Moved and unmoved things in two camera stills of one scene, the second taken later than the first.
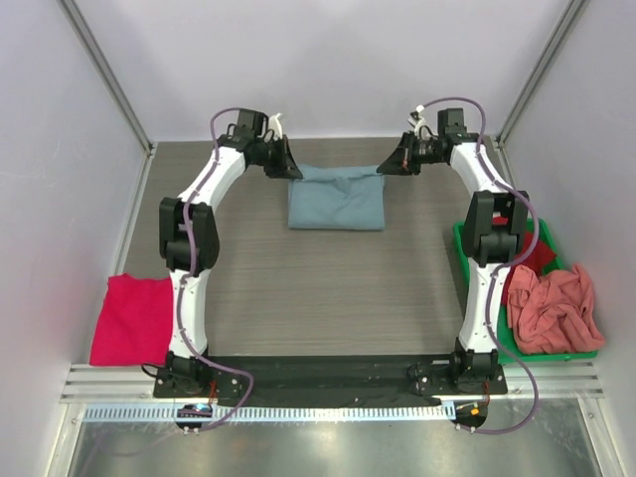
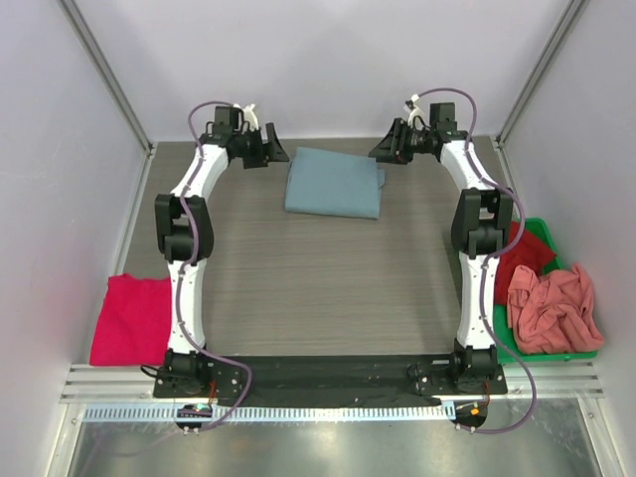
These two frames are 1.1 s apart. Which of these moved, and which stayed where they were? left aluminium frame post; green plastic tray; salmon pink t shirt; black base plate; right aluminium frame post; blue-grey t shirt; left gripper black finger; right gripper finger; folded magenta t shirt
Moved: left gripper black finger; blue-grey t shirt; right gripper finger
Stayed: green plastic tray; black base plate; right aluminium frame post; salmon pink t shirt; left aluminium frame post; folded magenta t shirt
